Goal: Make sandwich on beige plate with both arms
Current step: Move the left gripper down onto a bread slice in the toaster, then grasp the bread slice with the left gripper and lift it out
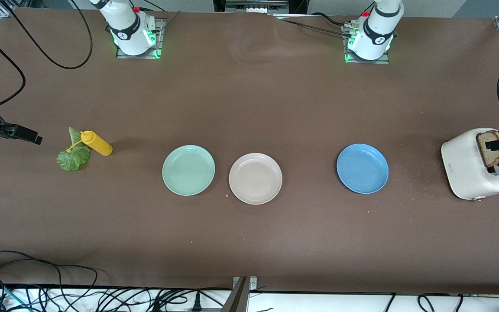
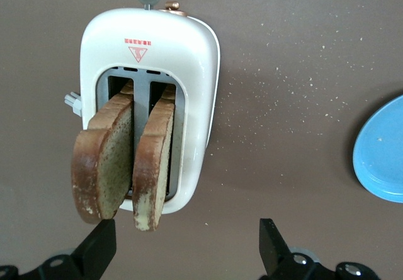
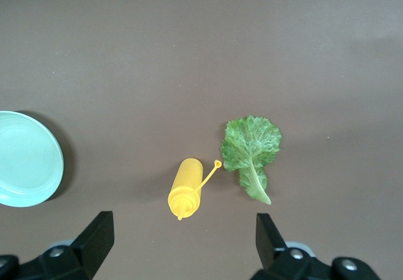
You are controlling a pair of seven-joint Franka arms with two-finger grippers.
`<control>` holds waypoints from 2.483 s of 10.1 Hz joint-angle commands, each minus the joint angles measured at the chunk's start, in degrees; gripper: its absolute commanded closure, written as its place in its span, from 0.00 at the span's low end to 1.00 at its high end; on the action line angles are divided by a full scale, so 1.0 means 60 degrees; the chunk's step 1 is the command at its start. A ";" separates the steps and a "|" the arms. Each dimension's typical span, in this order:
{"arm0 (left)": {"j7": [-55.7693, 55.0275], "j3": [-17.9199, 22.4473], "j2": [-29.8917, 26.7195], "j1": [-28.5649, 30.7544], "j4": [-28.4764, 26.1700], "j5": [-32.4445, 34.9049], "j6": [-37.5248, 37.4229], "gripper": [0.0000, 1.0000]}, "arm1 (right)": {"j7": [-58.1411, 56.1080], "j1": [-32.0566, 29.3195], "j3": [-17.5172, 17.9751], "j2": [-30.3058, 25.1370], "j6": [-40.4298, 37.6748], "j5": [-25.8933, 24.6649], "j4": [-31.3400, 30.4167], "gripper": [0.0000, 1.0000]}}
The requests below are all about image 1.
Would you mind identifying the brown bread slice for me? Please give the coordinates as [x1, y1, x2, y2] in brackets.
[476, 130, 499, 169]

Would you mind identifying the green lettuce leaf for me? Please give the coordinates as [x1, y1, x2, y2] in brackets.
[56, 127, 91, 172]

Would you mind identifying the yellow squeeze bottle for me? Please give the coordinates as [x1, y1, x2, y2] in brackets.
[66, 130, 113, 156]

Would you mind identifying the blue plate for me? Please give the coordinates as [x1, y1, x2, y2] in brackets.
[336, 143, 389, 195]

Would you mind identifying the mint green plate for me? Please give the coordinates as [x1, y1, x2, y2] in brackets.
[162, 145, 216, 197]

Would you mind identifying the beige plate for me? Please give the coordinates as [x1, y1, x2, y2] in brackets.
[228, 153, 283, 205]

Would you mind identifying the white toaster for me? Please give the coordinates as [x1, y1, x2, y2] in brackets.
[441, 127, 499, 202]

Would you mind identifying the brown table cover sheet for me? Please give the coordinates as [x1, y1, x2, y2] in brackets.
[0, 8, 499, 295]

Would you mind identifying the black equipment box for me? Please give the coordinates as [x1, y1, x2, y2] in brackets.
[213, 0, 308, 16]

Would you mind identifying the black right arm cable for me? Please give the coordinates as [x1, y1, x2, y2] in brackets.
[0, 0, 94, 109]

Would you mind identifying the looping black cable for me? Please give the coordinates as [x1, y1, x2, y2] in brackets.
[0, 250, 98, 304]

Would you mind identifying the aluminium frame rack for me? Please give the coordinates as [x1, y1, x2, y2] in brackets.
[0, 0, 31, 19]

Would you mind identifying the braided black cable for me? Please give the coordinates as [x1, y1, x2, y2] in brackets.
[271, 16, 350, 36]

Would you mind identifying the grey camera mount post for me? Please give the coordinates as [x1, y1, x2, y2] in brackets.
[220, 277, 250, 312]

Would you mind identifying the metal clamp bracket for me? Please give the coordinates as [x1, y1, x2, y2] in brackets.
[232, 276, 259, 292]

